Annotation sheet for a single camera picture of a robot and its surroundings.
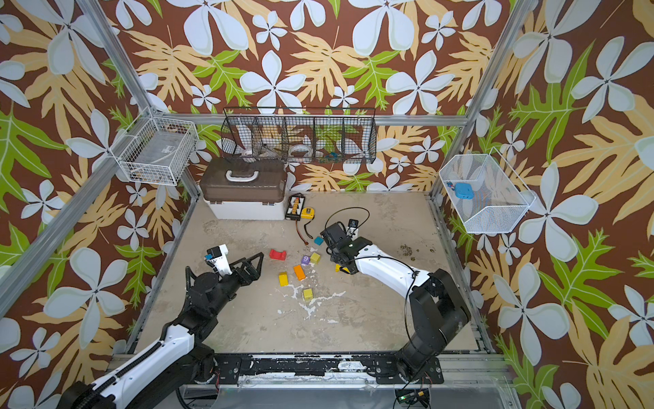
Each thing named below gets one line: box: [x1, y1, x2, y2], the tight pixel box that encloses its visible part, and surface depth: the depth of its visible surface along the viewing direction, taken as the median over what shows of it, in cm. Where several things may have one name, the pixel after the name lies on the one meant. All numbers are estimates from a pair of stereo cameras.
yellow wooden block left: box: [278, 270, 289, 288], surface depth 93 cm
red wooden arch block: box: [269, 248, 287, 261], surface depth 99 cm
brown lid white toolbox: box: [199, 157, 288, 220], surface depth 100 cm
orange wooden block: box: [292, 264, 306, 282], surface depth 96 cm
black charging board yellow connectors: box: [284, 192, 306, 222], surface depth 116 cm
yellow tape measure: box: [300, 207, 316, 219], surface depth 113 cm
